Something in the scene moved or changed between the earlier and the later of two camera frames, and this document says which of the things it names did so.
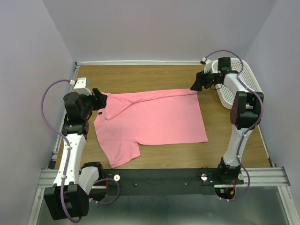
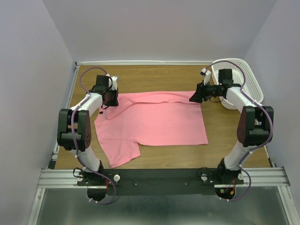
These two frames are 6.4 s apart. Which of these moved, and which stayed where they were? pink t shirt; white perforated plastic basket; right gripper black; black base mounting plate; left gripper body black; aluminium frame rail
Moved: left gripper body black; right gripper black
Stayed: aluminium frame rail; white perforated plastic basket; black base mounting plate; pink t shirt
